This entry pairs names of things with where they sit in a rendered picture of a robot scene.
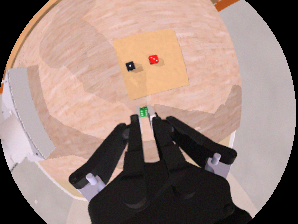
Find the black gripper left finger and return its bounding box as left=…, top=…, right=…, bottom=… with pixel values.
left=68, top=106, right=147, bottom=208

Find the red die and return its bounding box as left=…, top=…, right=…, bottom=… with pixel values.
left=148, top=55, right=159, bottom=65

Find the black die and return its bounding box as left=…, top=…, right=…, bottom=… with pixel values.
left=125, top=61, right=136, bottom=71

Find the green die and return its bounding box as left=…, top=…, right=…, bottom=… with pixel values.
left=140, top=107, right=148, bottom=117

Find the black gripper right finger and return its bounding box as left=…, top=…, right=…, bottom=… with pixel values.
left=147, top=104, right=237, bottom=200

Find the tan flat mat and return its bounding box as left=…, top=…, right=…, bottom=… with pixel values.
left=113, top=29, right=189, bottom=101

